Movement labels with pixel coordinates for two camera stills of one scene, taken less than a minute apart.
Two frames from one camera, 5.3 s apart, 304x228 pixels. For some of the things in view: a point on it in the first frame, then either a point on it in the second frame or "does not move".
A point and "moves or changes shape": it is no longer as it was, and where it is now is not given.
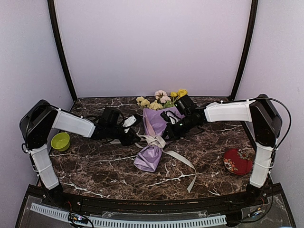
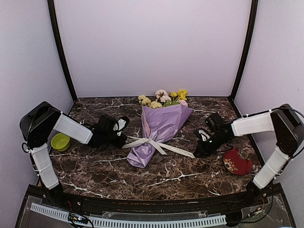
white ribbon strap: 158,141 → 163,147
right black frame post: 254,8 does not move
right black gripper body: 180,130 → 211,147
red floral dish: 237,161 does not move
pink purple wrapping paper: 148,157 moves or changes shape
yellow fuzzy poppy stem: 180,92 does not move
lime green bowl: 61,141 does not move
